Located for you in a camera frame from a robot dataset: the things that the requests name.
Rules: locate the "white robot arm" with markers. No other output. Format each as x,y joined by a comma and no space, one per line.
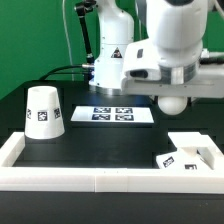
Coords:
168,63

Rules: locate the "white frame wall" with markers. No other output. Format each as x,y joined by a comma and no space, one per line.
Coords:
158,180

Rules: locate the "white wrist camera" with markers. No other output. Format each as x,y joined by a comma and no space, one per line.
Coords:
141,62

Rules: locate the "white marker plate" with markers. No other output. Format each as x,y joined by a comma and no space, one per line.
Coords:
112,114

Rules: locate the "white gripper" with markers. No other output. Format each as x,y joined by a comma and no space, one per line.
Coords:
204,79

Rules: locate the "white lamp base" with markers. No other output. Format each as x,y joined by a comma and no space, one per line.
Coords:
186,155

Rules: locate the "white lamp shade cone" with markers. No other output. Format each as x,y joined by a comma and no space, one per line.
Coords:
43,113

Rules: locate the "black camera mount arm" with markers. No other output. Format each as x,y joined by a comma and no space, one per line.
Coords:
82,8

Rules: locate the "white lamp bulb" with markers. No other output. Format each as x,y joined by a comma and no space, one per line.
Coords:
172,105

